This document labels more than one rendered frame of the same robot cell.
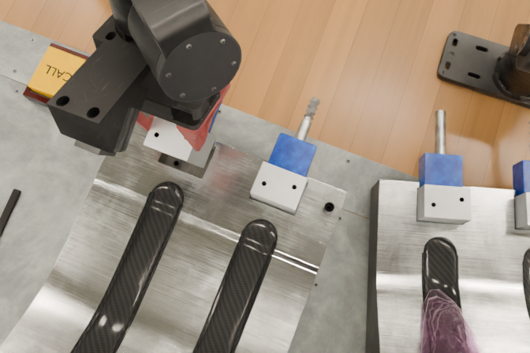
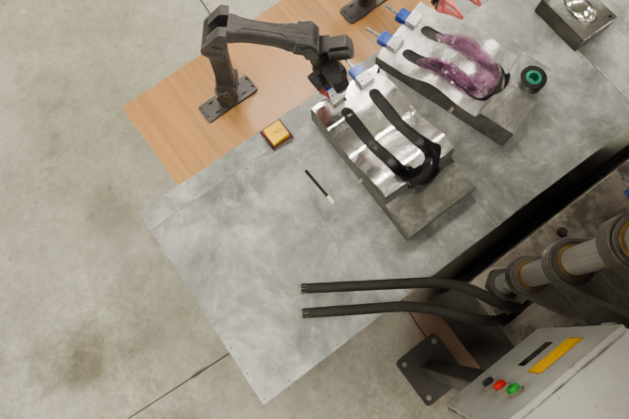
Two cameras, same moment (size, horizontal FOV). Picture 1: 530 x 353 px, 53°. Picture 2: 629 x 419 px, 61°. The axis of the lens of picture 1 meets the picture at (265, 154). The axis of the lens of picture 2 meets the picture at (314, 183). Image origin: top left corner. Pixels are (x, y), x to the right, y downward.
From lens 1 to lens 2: 1.24 m
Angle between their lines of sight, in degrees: 15
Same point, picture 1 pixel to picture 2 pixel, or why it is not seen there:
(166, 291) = (373, 127)
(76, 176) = (313, 150)
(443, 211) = (397, 43)
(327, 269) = not seen: hidden behind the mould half
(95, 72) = (330, 75)
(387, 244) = (396, 65)
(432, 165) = (382, 39)
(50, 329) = (366, 160)
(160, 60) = (347, 50)
